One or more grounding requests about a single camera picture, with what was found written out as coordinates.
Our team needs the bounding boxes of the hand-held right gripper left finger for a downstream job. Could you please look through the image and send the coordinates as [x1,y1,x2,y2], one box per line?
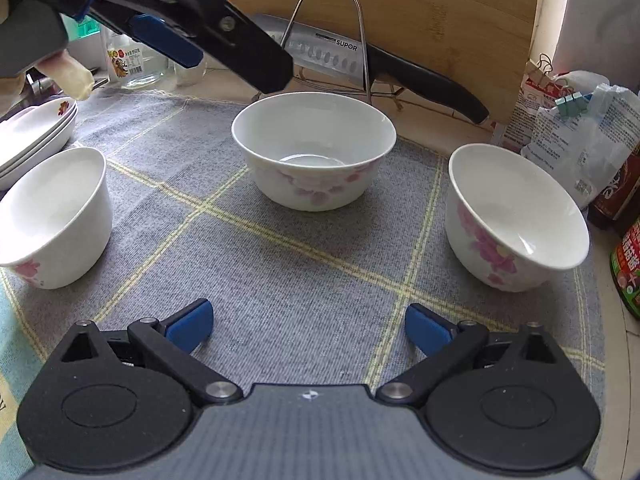
[60,299,245,407]

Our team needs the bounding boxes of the person's left hand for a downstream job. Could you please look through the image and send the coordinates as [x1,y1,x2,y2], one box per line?
[39,54,94,101]

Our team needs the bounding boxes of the white plate fruit print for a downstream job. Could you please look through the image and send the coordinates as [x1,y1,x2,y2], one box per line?
[0,97,78,161]
[0,115,78,176]
[0,125,77,192]

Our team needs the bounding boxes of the bamboo cutting board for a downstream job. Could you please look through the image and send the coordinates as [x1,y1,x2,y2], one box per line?
[227,0,543,126]

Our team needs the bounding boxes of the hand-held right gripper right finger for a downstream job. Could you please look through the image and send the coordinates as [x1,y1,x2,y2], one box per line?
[376,304,558,405]

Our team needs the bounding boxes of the white printed plastic bag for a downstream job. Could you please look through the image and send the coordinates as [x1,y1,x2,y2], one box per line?
[520,71,640,211]

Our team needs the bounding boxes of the green binder clip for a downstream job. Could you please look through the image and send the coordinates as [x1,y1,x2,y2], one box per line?
[554,92,593,111]

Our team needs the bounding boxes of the dark sauce bottle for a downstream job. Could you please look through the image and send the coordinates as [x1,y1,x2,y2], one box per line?
[587,152,640,233]

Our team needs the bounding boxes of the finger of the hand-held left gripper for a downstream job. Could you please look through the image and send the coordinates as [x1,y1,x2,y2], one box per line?
[175,0,294,95]
[92,0,206,69]

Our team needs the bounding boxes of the glass jar yellow lid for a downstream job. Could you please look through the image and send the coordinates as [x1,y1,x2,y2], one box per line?
[106,30,168,91]

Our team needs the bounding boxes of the red white paper bag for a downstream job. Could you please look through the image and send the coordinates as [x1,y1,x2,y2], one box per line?
[492,54,568,153]

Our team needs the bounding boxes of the black handled kitchen knife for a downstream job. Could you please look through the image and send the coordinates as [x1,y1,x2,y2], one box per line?
[247,14,490,125]

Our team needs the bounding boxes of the white bowl pink flowers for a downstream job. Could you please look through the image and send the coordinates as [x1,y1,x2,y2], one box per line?
[445,143,591,293]
[231,91,397,212]
[0,147,113,290]

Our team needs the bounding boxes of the grey teal checked towel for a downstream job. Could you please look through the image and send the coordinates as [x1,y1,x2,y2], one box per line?
[0,85,611,480]

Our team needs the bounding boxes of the green lidded red jar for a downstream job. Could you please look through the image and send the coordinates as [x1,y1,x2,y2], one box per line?
[610,217,640,321]

